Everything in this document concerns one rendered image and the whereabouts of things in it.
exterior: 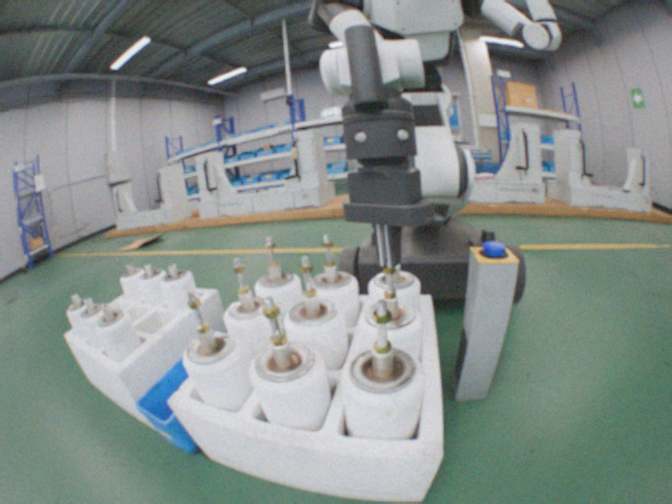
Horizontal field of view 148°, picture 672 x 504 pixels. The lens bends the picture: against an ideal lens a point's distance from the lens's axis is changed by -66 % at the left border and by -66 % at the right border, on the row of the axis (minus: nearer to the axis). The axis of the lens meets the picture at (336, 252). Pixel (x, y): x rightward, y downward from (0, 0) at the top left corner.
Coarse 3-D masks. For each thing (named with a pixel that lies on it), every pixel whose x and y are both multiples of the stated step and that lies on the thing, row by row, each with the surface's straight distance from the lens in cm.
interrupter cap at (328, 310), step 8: (304, 304) 45; (320, 304) 45; (328, 304) 44; (296, 312) 43; (304, 312) 44; (320, 312) 43; (328, 312) 42; (336, 312) 42; (296, 320) 41; (304, 320) 41; (312, 320) 41; (320, 320) 41; (328, 320) 40
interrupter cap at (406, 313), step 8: (400, 304) 43; (408, 304) 43; (368, 312) 41; (400, 312) 41; (408, 312) 41; (368, 320) 39; (392, 320) 40; (400, 320) 39; (408, 320) 39; (392, 328) 38
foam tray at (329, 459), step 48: (432, 336) 48; (192, 384) 47; (336, 384) 42; (432, 384) 40; (192, 432) 51; (240, 432) 38; (288, 432) 36; (336, 432) 35; (432, 432) 35; (288, 480) 48; (336, 480) 42; (384, 480) 39
